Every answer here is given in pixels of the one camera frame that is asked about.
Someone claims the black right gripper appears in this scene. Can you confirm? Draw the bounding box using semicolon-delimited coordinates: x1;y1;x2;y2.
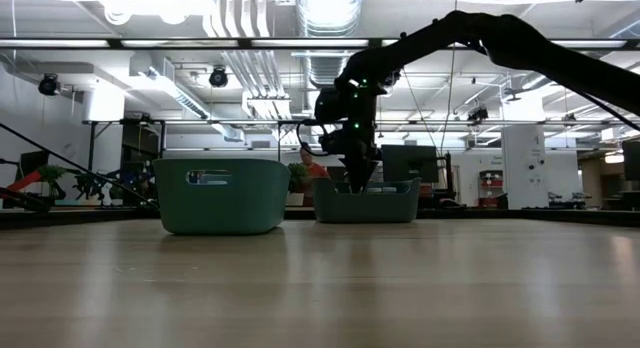
322;95;385;193

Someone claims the dark blue plastic bin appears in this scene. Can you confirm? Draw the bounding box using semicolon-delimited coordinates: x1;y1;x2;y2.
310;176;423;224

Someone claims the green plastic bin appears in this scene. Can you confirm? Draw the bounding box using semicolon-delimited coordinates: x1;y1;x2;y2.
152;158;292;236

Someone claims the black background monitor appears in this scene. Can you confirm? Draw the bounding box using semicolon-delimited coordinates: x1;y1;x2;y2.
380;144;440;184

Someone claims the person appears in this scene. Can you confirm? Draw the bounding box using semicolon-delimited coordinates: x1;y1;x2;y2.
298;146;331;182

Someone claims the background plant in white pot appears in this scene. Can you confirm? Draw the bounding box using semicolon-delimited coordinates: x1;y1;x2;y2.
286;162;310;207

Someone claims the red background shelf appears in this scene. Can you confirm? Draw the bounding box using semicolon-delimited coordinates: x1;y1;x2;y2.
478;168;504;209

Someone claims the dark background shelf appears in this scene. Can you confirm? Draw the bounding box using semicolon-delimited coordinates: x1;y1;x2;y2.
119;122;166;204

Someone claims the dark monitor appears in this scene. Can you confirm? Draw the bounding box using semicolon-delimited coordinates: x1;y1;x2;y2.
621;140;640;183

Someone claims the thin black rod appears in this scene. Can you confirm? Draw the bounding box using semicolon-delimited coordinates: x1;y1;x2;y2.
0;121;160;209

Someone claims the small green background plant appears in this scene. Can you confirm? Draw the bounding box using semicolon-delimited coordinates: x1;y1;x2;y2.
38;164;67;199

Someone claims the small black background screen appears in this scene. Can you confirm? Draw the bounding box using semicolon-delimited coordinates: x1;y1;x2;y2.
17;150;50;182

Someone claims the red background robot part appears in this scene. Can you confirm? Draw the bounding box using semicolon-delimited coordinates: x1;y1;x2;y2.
18;170;45;193

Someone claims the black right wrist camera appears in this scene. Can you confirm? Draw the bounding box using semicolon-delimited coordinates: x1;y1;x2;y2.
313;86;351;125

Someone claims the silver round ceiling duct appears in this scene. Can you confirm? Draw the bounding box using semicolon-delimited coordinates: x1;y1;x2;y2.
294;0;365;89

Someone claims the black frame bar with lights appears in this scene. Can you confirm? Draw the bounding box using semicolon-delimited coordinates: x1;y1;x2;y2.
0;36;640;51

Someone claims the white rectangular ceiling duct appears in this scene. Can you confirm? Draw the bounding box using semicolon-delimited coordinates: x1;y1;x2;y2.
128;52;246;143

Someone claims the black aluminium table frame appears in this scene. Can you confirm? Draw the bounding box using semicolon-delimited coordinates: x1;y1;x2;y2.
0;206;640;232

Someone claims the black background rig frame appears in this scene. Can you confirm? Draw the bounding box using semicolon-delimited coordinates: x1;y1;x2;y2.
82;117;354;204

